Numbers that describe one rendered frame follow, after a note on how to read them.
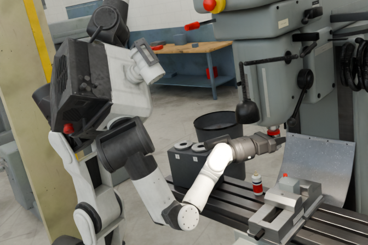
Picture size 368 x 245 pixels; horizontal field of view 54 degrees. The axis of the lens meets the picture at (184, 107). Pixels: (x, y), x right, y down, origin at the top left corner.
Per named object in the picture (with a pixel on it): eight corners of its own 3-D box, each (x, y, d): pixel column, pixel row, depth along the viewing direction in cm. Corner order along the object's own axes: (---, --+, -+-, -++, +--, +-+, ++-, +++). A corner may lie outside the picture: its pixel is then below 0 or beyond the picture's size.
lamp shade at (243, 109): (236, 125, 106) (233, 105, 104) (235, 117, 113) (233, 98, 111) (260, 122, 105) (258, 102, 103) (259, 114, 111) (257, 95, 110)
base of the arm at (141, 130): (115, 182, 107) (99, 164, 99) (104, 150, 115) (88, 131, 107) (160, 159, 108) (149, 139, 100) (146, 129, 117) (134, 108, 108)
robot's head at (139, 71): (139, 91, 110) (155, 76, 104) (121, 63, 110) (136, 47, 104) (153, 85, 115) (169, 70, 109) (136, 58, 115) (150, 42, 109)
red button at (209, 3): (213, 11, 100) (211, -4, 99) (202, 12, 103) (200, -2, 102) (220, 9, 102) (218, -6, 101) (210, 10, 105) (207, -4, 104)
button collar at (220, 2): (223, 12, 102) (220, -10, 100) (207, 14, 106) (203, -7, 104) (227, 11, 103) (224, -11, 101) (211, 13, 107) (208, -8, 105)
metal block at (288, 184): (294, 200, 134) (292, 186, 132) (279, 196, 138) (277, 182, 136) (300, 193, 137) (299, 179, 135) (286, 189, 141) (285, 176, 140)
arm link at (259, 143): (276, 134, 126) (246, 144, 122) (278, 159, 129) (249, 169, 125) (256, 125, 137) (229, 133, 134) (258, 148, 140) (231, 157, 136)
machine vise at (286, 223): (283, 250, 121) (280, 222, 118) (246, 235, 131) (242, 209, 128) (326, 198, 144) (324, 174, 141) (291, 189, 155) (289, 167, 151)
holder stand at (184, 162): (212, 193, 163) (205, 153, 157) (173, 185, 175) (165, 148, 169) (224, 180, 172) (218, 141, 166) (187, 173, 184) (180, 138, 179)
